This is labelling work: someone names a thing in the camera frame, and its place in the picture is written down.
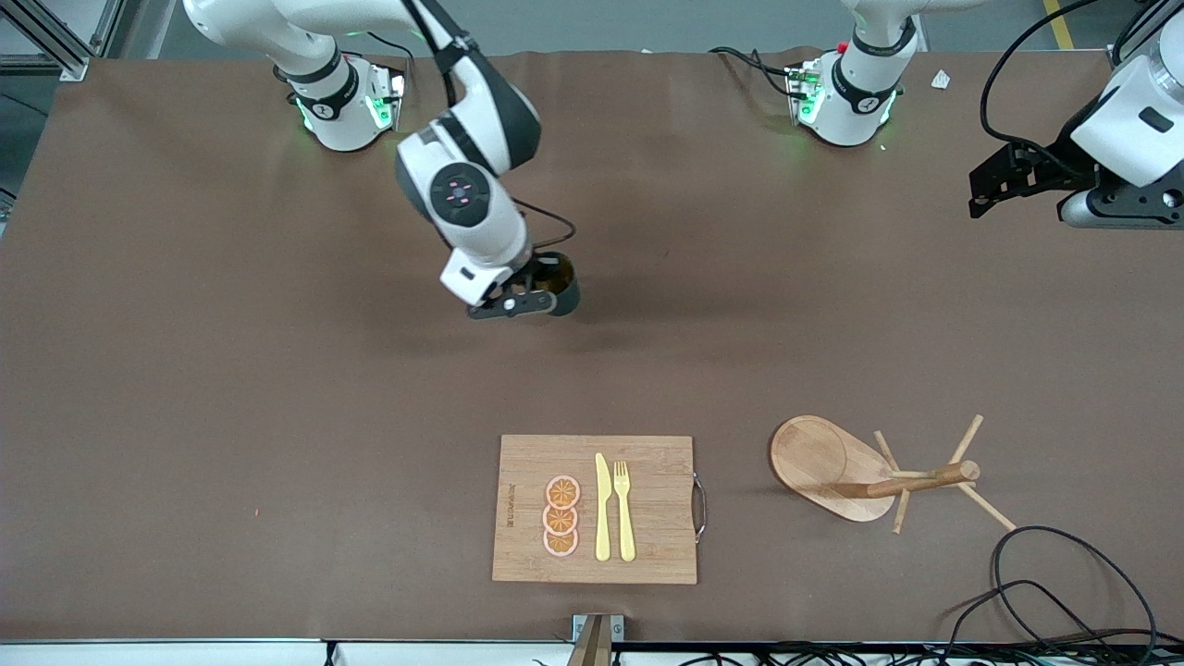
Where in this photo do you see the aluminium frame profile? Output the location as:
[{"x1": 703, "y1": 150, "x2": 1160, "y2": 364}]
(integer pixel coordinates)
[
  {"x1": 0, "y1": 0, "x2": 123, "y2": 81},
  {"x1": 1108, "y1": 0, "x2": 1184, "y2": 71}
]

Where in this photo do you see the dark green cup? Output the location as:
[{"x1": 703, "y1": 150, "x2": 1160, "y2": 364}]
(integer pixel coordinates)
[{"x1": 532, "y1": 252, "x2": 582, "y2": 318}]

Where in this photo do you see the yellow plastic fork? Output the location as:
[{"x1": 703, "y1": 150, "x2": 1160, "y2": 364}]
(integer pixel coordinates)
[{"x1": 613, "y1": 461, "x2": 637, "y2": 563}]

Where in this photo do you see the yellow plastic knife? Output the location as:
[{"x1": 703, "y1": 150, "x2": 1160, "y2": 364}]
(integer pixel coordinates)
[{"x1": 595, "y1": 452, "x2": 612, "y2": 562}]

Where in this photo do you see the black loose cable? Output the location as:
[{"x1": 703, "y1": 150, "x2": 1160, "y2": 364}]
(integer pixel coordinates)
[
  {"x1": 992, "y1": 525, "x2": 1159, "y2": 662},
  {"x1": 942, "y1": 580, "x2": 1116, "y2": 663},
  {"x1": 647, "y1": 631, "x2": 1184, "y2": 666}
]

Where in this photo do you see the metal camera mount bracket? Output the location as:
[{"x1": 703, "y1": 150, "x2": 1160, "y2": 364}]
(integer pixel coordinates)
[{"x1": 572, "y1": 614, "x2": 625, "y2": 666}]

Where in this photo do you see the bamboo cutting board with handle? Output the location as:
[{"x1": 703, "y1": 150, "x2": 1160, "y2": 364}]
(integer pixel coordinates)
[{"x1": 491, "y1": 434, "x2": 708, "y2": 586}]

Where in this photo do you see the wooden mug rack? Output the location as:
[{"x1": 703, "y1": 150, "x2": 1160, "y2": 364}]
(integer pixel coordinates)
[{"x1": 769, "y1": 413, "x2": 1018, "y2": 536}]

